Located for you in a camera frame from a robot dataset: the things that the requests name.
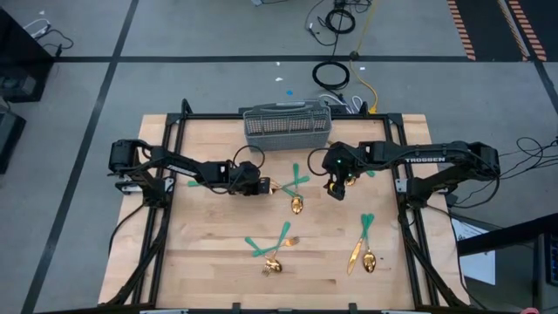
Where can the white paper sheet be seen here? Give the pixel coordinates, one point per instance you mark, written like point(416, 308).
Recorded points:
point(479, 270)

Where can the yellow tape label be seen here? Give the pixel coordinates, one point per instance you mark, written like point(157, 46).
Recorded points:
point(332, 187)

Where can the black cabinet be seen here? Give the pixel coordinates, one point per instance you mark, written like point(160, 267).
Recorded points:
point(22, 74)

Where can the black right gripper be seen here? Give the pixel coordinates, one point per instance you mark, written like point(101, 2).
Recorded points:
point(344, 161)

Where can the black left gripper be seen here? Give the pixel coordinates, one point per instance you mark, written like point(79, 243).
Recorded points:
point(246, 179)

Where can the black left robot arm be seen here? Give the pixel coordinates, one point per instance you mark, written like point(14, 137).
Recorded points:
point(183, 168)

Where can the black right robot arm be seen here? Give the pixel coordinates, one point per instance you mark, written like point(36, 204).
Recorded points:
point(436, 154)

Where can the grey equipment box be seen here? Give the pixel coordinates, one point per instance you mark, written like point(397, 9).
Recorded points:
point(545, 270)

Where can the black aluminium table frame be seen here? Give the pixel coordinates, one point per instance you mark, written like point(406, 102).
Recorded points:
point(283, 116)

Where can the black box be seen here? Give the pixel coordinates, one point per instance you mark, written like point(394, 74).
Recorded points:
point(8, 139)

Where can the black desk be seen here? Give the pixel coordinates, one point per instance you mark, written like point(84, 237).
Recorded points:
point(501, 237)

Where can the grey plastic silverware basket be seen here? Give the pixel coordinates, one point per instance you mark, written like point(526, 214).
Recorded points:
point(287, 131)

